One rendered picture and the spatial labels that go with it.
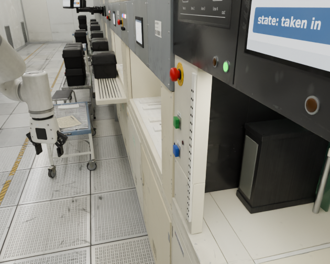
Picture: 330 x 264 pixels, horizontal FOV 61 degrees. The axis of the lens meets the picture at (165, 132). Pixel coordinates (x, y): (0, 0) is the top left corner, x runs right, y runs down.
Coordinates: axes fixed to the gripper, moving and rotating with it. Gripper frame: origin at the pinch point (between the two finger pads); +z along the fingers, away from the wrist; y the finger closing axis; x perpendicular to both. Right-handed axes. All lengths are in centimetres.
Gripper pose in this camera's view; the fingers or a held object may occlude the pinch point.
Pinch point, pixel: (50, 152)
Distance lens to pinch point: 118.9
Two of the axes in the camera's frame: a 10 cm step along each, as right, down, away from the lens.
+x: 1.9, -4.0, 8.9
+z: 0.0, 9.1, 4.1
